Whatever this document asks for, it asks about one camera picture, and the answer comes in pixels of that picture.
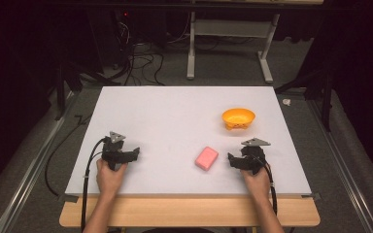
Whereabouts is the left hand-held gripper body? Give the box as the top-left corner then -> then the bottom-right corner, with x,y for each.
101,130 -> 131,172

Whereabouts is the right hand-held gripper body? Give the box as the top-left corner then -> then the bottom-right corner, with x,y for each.
238,137 -> 272,176

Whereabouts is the person's left hand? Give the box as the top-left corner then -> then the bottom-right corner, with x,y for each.
95,157 -> 129,196

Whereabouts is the person's right hand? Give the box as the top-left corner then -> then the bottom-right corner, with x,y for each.
240,165 -> 272,201

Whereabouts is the pink soap bar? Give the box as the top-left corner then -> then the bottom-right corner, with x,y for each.
194,146 -> 220,172

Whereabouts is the orange plastic bowl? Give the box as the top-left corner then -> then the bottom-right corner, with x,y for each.
221,107 -> 256,131

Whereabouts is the white table cover board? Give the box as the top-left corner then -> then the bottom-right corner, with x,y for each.
64,85 -> 313,196

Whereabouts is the grey tape strip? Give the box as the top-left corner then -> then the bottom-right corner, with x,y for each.
300,192 -> 322,202
57,193 -> 80,204

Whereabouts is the wooden table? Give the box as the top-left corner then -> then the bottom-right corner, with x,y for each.
58,193 -> 322,228

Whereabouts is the black tripod stand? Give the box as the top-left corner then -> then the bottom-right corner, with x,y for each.
53,60 -> 120,121
274,62 -> 335,133

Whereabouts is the dark computer case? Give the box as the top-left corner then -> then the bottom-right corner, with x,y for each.
86,8 -> 169,69

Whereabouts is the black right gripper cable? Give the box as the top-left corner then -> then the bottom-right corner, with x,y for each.
262,160 -> 279,216

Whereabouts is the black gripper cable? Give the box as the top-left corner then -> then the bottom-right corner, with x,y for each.
80,137 -> 107,233
262,160 -> 279,216

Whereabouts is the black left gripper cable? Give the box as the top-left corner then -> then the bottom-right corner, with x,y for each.
80,137 -> 107,233

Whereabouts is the black floor cable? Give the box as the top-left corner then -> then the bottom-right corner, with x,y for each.
44,114 -> 93,197

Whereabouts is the aluminium floor rail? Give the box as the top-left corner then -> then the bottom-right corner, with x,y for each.
0,91 -> 79,233
306,99 -> 373,233

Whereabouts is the tangle of black floor cables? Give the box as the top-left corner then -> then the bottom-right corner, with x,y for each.
112,18 -> 167,87

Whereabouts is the white metal stand frame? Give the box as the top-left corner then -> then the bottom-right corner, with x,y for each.
186,10 -> 282,84

